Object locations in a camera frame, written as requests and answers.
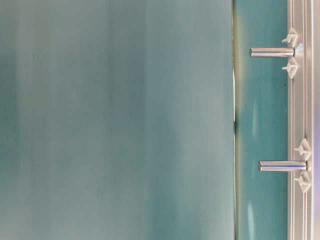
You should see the white bracket above shaft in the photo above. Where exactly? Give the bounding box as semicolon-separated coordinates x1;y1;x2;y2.
281;27;299;48
294;138;312;161

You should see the white bracket below lower shaft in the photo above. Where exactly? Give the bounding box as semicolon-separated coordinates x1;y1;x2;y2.
294;171;312;193

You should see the white bracket above lower shaft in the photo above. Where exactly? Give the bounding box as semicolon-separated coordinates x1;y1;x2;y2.
294;138;312;161

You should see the lower steel shaft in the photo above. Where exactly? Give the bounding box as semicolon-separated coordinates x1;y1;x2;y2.
258;161;308;172

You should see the white bracket above upper shaft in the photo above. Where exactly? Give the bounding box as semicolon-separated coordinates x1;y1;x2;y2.
281;27;299;48

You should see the upper steel shaft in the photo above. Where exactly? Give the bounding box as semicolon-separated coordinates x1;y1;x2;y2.
249;47;295;58

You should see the white bracket below shaft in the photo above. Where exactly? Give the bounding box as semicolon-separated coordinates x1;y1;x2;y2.
294;171;312;193
282;57;299;80

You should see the white bracket below upper shaft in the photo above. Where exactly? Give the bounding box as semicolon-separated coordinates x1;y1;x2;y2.
282;57;299;80

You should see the steel shaft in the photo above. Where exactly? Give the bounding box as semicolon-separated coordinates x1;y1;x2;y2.
258;161;308;172
249;47;295;58

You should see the aluminium extrusion rail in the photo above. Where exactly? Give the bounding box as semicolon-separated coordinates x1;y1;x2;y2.
288;0;320;240

